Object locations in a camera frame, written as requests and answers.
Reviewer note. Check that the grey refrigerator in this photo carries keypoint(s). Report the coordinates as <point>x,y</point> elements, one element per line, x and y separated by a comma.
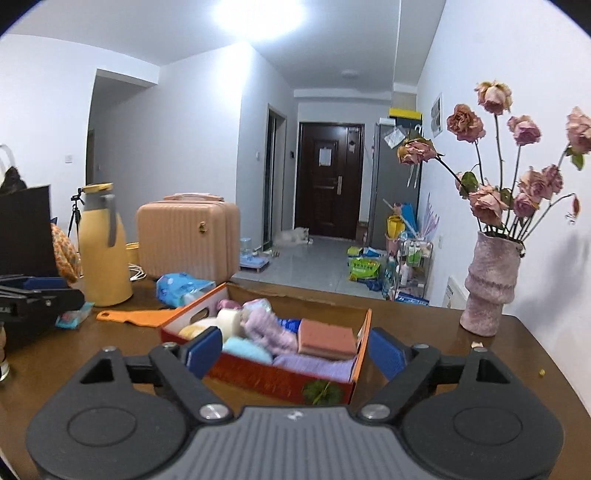
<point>392,198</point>

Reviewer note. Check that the white round sponge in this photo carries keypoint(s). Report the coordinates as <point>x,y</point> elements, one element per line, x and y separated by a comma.
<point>228,323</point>

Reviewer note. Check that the peach ribbed suitcase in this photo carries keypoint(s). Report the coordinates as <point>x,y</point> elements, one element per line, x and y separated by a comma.
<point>184,240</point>

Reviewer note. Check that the small blue candy packet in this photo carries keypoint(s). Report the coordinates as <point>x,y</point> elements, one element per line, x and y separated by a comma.
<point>74,316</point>

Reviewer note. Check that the yellow box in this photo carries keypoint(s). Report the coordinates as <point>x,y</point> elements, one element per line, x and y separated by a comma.
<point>405,114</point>

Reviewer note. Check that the white paper notice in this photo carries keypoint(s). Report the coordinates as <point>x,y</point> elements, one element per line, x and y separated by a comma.
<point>324,156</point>

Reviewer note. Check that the black tripod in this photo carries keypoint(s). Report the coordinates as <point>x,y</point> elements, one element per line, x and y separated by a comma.
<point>75,217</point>

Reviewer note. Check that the clear plastic pouch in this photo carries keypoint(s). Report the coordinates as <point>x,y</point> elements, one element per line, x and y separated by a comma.
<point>396,137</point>

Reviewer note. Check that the blue wet wipes pack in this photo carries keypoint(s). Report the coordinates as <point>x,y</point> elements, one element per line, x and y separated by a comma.
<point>182,288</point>

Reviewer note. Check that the pet water dispenser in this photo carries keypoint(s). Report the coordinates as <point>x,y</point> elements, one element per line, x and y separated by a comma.
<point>253,258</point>

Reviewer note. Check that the clear white puff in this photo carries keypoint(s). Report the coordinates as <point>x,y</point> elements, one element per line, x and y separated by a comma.
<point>256,305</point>

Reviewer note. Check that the light blue plush toy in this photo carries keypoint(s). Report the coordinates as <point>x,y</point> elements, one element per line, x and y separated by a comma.
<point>244,348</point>

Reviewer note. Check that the yellow plush toy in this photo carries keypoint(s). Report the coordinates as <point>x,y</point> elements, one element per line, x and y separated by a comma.
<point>191,332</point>

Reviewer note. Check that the blue tissue packet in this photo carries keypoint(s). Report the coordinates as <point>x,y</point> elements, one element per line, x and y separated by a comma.
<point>288,324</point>

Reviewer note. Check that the bright ceiling light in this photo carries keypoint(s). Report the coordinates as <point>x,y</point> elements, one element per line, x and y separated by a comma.
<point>258,18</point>

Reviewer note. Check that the bunch of dried pink roses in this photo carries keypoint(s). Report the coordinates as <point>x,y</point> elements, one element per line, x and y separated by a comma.
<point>489,203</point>

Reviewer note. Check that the white fluffy pet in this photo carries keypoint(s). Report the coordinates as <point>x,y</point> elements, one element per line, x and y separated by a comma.
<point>291,236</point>

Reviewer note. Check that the orange patterned cloth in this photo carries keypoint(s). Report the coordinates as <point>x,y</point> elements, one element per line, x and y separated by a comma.
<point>67,256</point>

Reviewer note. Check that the pink ceramic vase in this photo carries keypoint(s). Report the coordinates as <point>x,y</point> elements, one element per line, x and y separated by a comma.
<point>489,286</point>

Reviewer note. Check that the yellow thermos jug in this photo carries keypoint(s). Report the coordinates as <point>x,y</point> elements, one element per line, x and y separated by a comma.
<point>104,258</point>

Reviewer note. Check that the pink satin bow scrunchie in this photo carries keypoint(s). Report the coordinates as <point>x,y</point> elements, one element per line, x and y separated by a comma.
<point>226,304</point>

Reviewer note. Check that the dark entrance door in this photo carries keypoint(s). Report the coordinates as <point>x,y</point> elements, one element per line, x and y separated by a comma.
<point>328,184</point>

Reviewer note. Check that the pink fuzzy cloth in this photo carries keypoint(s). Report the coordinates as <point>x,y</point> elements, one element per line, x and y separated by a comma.
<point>270,330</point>

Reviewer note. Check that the black paper bag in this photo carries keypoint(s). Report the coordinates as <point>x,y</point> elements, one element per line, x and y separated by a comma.
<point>23,230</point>

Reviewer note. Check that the hanging folded umbrella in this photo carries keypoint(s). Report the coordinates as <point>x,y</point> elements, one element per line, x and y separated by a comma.
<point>413,170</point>

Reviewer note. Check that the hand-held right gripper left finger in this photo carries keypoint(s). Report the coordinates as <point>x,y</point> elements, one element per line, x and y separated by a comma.
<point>203,353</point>

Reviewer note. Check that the pink layered sponge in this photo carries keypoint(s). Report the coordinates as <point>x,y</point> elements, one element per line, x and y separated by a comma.
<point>325,339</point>

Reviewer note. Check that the yellow bucket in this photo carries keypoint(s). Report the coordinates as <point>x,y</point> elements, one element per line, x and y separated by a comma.
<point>396,226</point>

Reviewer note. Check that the purple knit pouch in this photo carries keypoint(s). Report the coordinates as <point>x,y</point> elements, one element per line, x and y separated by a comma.
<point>314,369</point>

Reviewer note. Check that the orange cardboard box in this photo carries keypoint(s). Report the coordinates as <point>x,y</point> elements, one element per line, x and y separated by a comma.
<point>277,383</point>

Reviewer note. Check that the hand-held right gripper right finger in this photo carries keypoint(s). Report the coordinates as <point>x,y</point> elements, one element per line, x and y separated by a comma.
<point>388,353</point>

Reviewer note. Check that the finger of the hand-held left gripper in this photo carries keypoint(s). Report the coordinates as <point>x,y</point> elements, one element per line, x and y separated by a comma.
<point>41,283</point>
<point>60,302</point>

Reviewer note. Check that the pale purple paper decoration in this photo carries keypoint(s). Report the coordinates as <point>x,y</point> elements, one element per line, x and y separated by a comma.
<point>428,217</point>

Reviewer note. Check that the green yellow bag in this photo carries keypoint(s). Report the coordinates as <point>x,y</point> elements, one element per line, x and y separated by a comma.
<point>364,270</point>

